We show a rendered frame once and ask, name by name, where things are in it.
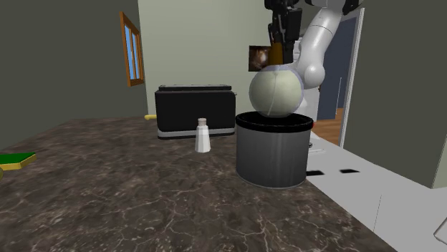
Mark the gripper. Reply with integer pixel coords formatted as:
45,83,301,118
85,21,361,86
264,0,303,65

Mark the round pale flask brown neck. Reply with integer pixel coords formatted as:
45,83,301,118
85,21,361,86
248,42,304,118

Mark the white framed door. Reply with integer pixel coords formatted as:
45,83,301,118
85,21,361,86
315,6,366,149

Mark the black toaster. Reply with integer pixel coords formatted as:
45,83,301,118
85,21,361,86
154,84,239,141

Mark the grey pot black rim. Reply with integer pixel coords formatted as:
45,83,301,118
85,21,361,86
234,111,314,190

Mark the white salt shaker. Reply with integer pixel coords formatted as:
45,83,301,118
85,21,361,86
194,117,212,154

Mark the wooden framed window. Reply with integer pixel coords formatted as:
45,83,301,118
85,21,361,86
119,10,145,88

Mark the green and yellow sponge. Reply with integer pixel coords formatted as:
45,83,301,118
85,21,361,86
0,151,37,172

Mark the dark wall picture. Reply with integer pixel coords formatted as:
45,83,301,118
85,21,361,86
248,45,271,73

